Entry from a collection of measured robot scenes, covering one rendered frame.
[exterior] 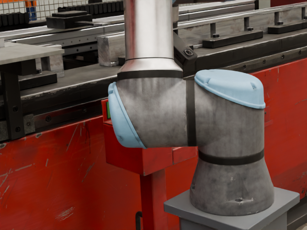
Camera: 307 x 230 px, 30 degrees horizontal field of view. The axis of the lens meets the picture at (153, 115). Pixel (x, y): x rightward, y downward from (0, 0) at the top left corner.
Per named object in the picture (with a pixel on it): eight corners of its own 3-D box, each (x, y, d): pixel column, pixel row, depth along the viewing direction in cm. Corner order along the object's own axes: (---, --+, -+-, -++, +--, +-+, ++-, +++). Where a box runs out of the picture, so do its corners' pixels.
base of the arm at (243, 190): (290, 194, 104) (290, 142, 102) (243, 224, 94) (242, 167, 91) (222, 176, 114) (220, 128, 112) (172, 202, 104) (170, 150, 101)
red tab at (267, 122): (249, 133, 214) (249, 115, 213) (245, 132, 216) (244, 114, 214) (272, 123, 224) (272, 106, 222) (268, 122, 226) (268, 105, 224)
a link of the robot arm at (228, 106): (269, 157, 95) (269, 77, 91) (188, 159, 96) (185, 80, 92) (261, 135, 107) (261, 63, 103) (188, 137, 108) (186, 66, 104)
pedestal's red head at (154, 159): (144, 176, 147) (140, 109, 143) (105, 163, 159) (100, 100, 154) (197, 156, 160) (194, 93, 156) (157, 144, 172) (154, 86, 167)
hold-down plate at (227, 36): (213, 48, 206) (213, 40, 205) (202, 47, 209) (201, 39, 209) (263, 37, 225) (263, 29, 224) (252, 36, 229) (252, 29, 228)
